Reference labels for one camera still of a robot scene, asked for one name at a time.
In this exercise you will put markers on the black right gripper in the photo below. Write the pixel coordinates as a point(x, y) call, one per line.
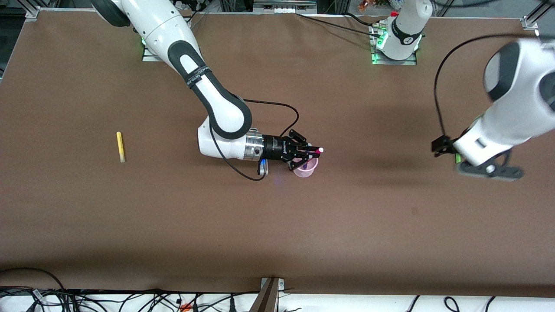
point(275, 148)

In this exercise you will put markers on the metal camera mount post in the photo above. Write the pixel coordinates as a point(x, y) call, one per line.
point(266, 299)

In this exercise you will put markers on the pink cup holder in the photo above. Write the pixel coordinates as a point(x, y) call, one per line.
point(303, 173)

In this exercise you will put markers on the pink pen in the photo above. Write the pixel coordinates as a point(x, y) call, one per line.
point(320, 151)

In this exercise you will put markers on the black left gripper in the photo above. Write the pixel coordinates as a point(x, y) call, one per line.
point(441, 145)

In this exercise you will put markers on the yellow pen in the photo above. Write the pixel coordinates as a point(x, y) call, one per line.
point(120, 147)

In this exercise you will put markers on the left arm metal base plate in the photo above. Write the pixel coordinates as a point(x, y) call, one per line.
point(394, 62)

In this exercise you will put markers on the green pen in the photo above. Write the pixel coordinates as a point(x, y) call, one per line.
point(458, 158)

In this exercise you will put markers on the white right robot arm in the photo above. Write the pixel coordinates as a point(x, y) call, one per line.
point(225, 112)

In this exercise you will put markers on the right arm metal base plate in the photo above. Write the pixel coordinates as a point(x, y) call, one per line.
point(151, 57)

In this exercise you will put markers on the grey power strip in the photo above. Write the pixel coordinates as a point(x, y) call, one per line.
point(284, 8)

